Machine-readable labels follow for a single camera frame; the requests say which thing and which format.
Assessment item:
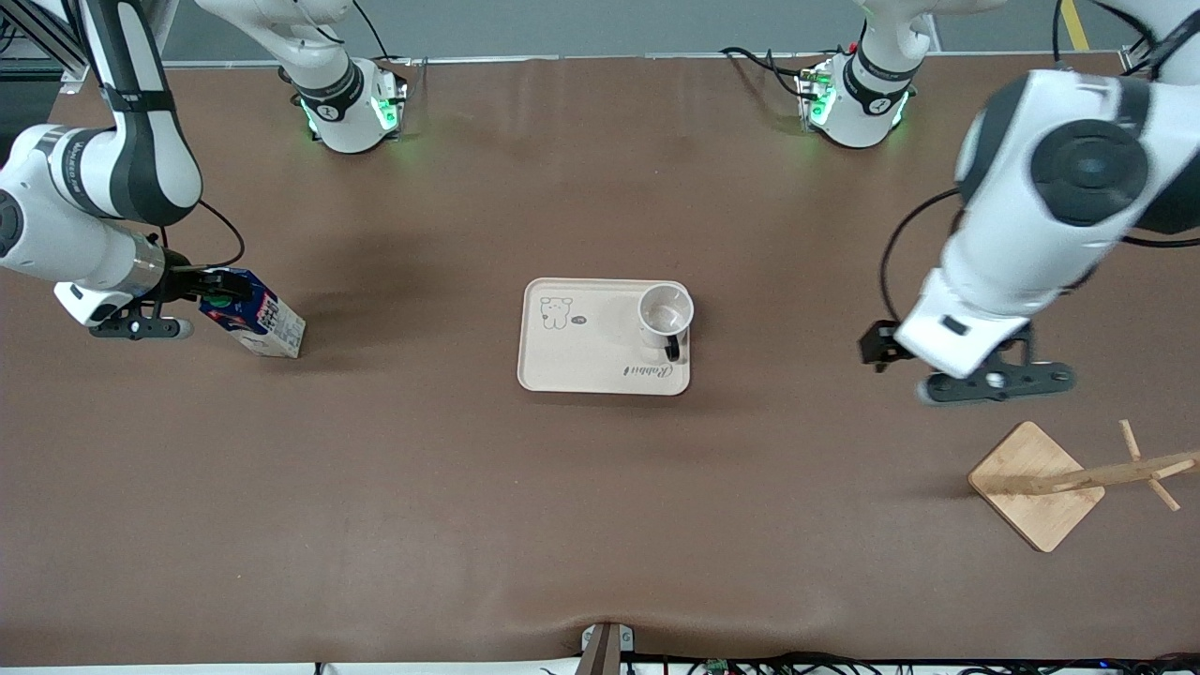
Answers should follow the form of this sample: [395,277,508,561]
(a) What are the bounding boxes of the aluminium frame profile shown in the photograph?
[0,0,95,90]

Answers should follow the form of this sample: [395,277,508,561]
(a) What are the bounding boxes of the bamboo mug tree stand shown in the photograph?
[968,419,1200,553]

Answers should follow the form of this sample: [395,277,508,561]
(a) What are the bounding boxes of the white smiley mug black handle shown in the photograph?
[637,283,696,364]

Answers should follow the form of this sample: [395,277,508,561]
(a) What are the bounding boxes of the cream rabbit print tray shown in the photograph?
[517,277,692,397]

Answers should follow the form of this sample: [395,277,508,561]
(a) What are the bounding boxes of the left arm base cable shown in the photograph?
[720,45,817,99]

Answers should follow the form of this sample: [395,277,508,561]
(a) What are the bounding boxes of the blue milk carton green cap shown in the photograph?
[199,267,308,360]

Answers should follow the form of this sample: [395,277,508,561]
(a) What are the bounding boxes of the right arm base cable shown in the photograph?
[349,0,430,95]

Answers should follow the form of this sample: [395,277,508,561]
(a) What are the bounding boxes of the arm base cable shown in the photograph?
[720,45,817,99]
[349,0,430,95]

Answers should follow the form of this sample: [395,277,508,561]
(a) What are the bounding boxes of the table edge metal bracket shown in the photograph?
[579,621,636,675]

